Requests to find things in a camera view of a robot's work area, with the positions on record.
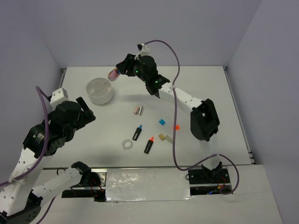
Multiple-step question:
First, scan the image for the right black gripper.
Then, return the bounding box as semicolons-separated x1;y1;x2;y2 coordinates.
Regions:
115;54;148;83

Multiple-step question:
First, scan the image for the pink marker pack bottle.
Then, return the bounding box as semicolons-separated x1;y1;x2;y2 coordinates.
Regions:
107;67;121;82

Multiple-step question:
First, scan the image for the black blue-tip highlighter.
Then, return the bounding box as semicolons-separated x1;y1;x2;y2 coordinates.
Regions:
132;125;142;141

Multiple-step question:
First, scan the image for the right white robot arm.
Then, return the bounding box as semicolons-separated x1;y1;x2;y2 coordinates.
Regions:
116;54;222;182

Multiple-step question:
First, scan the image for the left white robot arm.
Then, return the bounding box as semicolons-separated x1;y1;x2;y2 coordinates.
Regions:
0;97;96;224

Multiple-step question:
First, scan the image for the white round divided organizer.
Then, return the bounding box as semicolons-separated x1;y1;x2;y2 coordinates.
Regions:
85;77;114;105

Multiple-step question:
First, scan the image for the pink mini stapler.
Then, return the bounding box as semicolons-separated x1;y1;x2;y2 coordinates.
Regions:
133;104;142;116

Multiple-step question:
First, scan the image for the clear tape roll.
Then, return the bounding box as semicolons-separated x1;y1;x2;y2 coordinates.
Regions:
122;139;133;150

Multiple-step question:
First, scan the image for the tan small eraser block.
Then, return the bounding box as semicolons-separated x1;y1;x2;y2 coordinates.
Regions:
159;133;165;140

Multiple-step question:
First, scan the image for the black orange-tip highlighter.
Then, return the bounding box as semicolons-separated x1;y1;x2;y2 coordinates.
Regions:
144;136;154;154

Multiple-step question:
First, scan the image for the grey flat eraser piece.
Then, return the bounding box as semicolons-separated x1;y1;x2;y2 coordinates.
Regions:
164;135;173;144

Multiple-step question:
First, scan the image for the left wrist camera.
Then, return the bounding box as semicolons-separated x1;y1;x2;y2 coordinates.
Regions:
50;88;69;110

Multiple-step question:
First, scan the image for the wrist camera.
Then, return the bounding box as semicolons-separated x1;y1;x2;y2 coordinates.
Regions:
134;43;150;60
50;88;69;110

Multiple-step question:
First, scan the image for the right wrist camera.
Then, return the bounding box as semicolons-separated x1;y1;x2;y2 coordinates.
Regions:
134;43;150;60

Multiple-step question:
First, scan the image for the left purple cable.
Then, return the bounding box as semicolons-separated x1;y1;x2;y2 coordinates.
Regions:
0;85;64;224

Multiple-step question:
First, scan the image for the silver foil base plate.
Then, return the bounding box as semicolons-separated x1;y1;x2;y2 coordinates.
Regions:
61;167;234;203

